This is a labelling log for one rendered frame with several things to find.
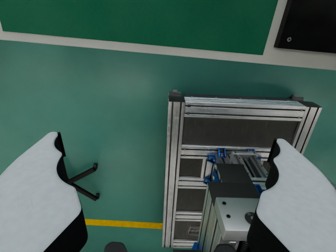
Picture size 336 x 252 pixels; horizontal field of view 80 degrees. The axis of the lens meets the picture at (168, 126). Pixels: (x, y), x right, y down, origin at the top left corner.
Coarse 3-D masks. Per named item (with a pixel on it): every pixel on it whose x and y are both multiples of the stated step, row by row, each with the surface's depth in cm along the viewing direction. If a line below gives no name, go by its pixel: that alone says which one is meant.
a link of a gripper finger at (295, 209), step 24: (288, 144) 11; (288, 168) 9; (312, 168) 9; (264, 192) 8; (288, 192) 8; (312, 192) 8; (264, 216) 7; (288, 216) 7; (312, 216) 7; (264, 240) 7; (288, 240) 6; (312, 240) 6
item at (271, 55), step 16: (0, 32) 47; (16, 32) 47; (272, 32) 47; (112, 48) 48; (128, 48) 48; (144, 48) 48; (160, 48) 48; (176, 48) 48; (192, 48) 48; (272, 48) 48; (288, 64) 50; (304, 64) 50; (320, 64) 50
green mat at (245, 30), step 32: (0, 0) 44; (32, 0) 44; (64, 0) 44; (96, 0) 44; (128, 0) 44; (160, 0) 44; (192, 0) 44; (224, 0) 44; (256, 0) 44; (32, 32) 46; (64, 32) 46; (96, 32) 46; (128, 32) 46; (160, 32) 47; (192, 32) 47; (224, 32) 47; (256, 32) 47
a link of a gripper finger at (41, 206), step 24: (48, 144) 10; (24, 168) 8; (48, 168) 8; (0, 192) 7; (24, 192) 7; (48, 192) 7; (72, 192) 7; (0, 216) 6; (24, 216) 6; (48, 216) 6; (72, 216) 6; (0, 240) 6; (24, 240) 6; (48, 240) 6; (72, 240) 7
